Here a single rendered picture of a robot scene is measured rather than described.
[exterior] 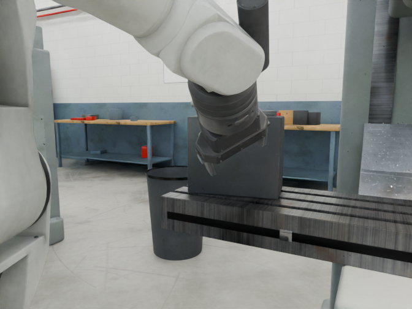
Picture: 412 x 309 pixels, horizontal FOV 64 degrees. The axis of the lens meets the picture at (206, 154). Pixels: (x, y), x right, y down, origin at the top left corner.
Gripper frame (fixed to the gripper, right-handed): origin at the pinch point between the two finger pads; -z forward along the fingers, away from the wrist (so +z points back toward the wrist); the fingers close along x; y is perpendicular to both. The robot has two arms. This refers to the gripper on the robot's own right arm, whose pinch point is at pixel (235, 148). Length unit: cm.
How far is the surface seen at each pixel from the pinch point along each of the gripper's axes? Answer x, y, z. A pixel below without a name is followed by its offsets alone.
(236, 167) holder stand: 2.0, 6.0, -19.1
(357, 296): 3.6, -28.3, -9.3
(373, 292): 6.5, -29.1, -10.6
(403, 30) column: 64, 18, -22
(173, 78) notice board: 70, 385, -362
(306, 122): 169, 158, -317
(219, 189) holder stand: -3.9, 5.2, -22.8
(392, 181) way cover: 39, -11, -41
